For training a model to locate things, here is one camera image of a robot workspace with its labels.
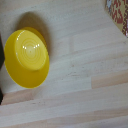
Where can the yellow orange cereal bar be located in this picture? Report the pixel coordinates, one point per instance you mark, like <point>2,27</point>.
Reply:
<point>119,13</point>

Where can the yellow plastic bowl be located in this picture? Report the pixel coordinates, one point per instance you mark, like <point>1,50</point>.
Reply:
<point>28,60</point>

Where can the black fabric storage box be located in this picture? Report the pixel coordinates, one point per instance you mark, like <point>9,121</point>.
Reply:
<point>1,56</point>

